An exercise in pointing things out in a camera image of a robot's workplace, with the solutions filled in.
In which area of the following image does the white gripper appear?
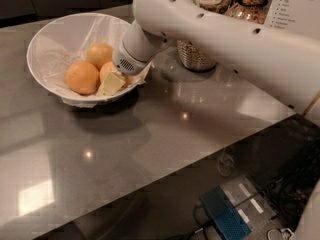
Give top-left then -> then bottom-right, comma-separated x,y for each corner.
97,42 -> 150,97

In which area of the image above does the orange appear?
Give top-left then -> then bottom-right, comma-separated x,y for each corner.
86,43 -> 113,70
100,62 -> 131,88
65,61 -> 99,95

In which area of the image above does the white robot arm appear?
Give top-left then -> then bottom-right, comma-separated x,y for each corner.
113,0 -> 320,113

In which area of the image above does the white bowl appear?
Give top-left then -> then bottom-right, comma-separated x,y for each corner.
26,12 -> 153,106

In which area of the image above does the white paper bowl liner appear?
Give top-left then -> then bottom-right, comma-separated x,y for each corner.
33,15 -> 148,109

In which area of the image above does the middle glass cereal jar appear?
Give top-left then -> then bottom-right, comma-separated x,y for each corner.
177,0 -> 230,72

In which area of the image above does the glass cereal jar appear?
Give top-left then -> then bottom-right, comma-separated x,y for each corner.
177,0 -> 230,72
225,0 -> 268,24

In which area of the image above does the right glass cereal jar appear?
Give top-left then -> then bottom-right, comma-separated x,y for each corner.
225,0 -> 268,24

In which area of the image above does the blue electronics box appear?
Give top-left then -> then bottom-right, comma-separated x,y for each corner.
200,187 -> 251,240

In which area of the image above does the allergens information sign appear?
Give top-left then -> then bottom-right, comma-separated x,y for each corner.
265,0 -> 320,40

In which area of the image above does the white cable coil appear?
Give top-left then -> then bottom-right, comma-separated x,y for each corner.
217,148 -> 236,178

